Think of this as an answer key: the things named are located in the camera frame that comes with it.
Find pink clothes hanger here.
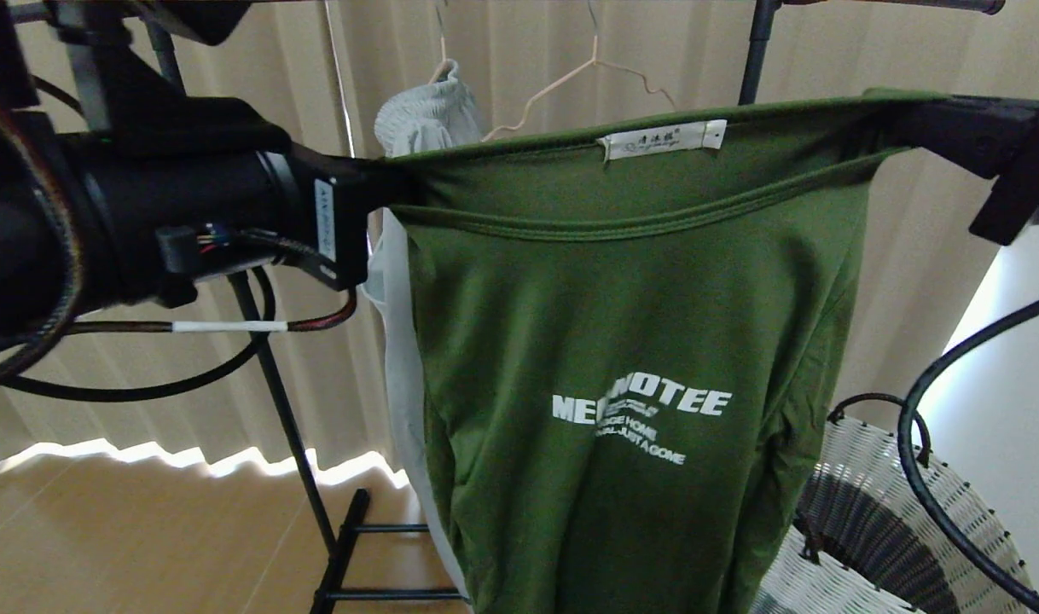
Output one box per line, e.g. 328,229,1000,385
482,0,678,142
428,0,457,86

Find black clothes rack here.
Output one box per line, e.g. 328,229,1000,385
8,0,1007,614

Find pale grey shorts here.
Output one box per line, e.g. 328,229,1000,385
362,58,486,602

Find beige curtain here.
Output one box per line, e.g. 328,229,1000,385
0,0,1039,478

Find white laundry basket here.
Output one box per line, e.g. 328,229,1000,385
746,392,1039,614

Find green garment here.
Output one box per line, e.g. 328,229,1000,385
383,88,947,614

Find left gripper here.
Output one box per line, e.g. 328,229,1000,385
63,128,372,295

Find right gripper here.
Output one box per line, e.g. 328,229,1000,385
967,96,1039,248

